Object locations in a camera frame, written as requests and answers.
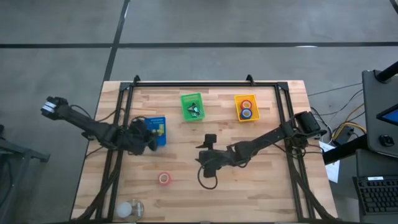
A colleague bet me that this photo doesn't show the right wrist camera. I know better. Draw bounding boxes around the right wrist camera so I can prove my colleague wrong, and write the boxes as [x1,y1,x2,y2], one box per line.
[203,167,218,179]

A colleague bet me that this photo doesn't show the white light bulb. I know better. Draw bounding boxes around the white light bulb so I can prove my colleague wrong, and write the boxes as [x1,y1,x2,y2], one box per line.
[115,202,132,218]

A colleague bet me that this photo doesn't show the green plastic basket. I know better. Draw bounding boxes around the green plastic basket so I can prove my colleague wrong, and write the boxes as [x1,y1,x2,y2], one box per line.
[180,92,206,123]

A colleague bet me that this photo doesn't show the blue tablet screen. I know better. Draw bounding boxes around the blue tablet screen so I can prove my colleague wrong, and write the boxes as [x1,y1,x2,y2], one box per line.
[376,104,398,127]

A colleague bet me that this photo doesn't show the blue plastic basket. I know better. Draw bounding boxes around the blue plastic basket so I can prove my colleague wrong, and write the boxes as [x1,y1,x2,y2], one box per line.
[144,116,167,147]

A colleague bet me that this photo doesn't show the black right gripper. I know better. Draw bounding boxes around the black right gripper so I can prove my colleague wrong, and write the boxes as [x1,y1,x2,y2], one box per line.
[194,133,234,170]

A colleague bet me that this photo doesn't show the black round knob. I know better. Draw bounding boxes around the black round knob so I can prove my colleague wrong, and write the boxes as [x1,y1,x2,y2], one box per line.
[379,134,395,147]

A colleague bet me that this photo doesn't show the black aluminium frame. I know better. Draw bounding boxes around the black aluminium frame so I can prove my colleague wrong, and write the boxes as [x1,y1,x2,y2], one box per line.
[73,74,336,223]

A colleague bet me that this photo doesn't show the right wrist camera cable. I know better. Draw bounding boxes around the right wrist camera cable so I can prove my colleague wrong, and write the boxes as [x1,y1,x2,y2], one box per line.
[197,166,219,190]

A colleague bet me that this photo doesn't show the pink tape roll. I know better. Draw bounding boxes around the pink tape roll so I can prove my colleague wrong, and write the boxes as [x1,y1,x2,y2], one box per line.
[158,172,172,187]

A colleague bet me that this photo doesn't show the white paper sheet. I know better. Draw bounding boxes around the white paper sheet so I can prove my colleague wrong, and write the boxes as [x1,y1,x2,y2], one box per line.
[319,141,341,184]

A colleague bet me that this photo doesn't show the thin black floor cable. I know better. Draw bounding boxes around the thin black floor cable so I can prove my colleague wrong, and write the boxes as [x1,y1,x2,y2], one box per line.
[307,82,363,98]

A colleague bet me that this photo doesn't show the grey cart top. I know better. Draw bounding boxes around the grey cart top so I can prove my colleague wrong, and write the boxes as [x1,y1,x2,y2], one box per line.
[361,69,398,158]

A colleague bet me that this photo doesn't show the yellow plastic basket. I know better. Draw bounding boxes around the yellow plastic basket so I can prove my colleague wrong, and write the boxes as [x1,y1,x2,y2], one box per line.
[234,94,261,123]

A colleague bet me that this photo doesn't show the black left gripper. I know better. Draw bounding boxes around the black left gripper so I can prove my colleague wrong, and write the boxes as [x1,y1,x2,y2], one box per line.
[123,119,160,156]

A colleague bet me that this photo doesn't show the black pole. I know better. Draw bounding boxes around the black pole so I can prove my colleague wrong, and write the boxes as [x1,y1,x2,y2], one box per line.
[375,60,398,83]

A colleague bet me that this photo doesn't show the black keyboard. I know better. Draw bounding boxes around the black keyboard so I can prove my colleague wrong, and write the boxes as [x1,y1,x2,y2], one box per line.
[353,175,398,215]

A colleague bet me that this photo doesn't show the yellow cable bundle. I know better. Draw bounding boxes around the yellow cable bundle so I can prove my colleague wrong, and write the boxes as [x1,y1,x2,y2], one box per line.
[331,103,367,141]

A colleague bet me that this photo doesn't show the black cart bar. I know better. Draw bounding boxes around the black cart bar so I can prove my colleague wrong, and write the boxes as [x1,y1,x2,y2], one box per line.
[322,134,368,166]

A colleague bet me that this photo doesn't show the grey metal stand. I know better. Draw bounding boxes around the grey metal stand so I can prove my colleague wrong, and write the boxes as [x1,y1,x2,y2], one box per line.
[0,124,51,224]

